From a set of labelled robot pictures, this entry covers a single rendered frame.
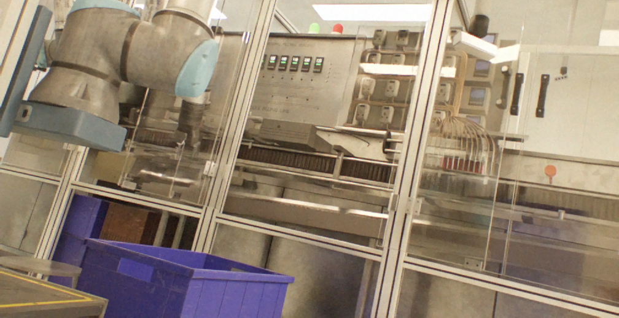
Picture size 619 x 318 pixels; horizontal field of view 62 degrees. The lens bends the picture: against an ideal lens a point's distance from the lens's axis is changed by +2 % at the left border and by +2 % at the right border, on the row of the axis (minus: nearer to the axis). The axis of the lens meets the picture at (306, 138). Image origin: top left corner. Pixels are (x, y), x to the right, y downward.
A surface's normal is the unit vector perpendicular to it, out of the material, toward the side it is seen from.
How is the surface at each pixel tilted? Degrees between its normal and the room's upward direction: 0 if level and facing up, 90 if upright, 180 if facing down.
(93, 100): 70
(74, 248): 90
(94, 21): 88
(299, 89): 90
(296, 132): 90
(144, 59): 115
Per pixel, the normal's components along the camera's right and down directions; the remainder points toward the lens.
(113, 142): 0.93, 0.15
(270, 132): -0.41, -0.27
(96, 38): 0.14, -0.04
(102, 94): 0.85, -0.25
